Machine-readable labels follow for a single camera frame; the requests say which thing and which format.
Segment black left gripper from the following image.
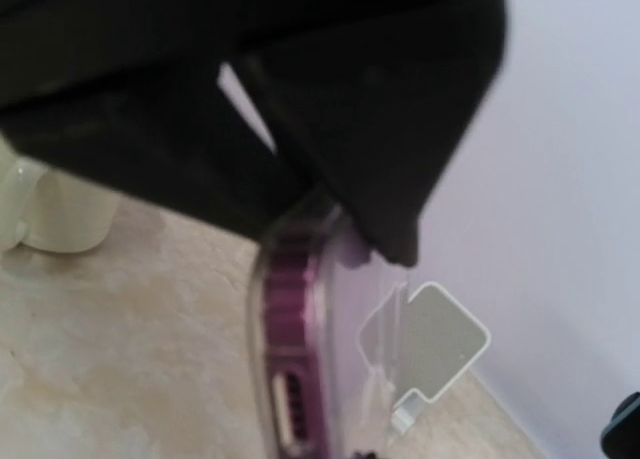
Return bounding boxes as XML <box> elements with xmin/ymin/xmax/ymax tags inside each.
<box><xmin>1</xmin><ymin>0</ymin><xmax>506</xmax><ymax>240</ymax></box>

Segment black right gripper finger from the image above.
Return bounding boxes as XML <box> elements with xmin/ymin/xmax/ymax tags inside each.
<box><xmin>600</xmin><ymin>392</ymin><xmax>640</xmax><ymax>459</ymax></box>

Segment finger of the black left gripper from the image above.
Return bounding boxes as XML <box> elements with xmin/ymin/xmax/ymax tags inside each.
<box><xmin>244</xmin><ymin>48</ymin><xmax>503</xmax><ymax>267</ymax></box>

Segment silver folding phone stand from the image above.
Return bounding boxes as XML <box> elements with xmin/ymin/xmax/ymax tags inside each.
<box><xmin>358</xmin><ymin>281</ymin><xmax>491</xmax><ymax>436</ymax></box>

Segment clear-case black phone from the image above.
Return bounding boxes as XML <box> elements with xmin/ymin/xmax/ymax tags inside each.
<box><xmin>247</xmin><ymin>183</ymin><xmax>411</xmax><ymax>459</ymax></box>

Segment white mug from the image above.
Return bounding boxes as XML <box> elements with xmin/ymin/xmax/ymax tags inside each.
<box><xmin>1</xmin><ymin>138</ymin><xmax>121</xmax><ymax>254</ymax></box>

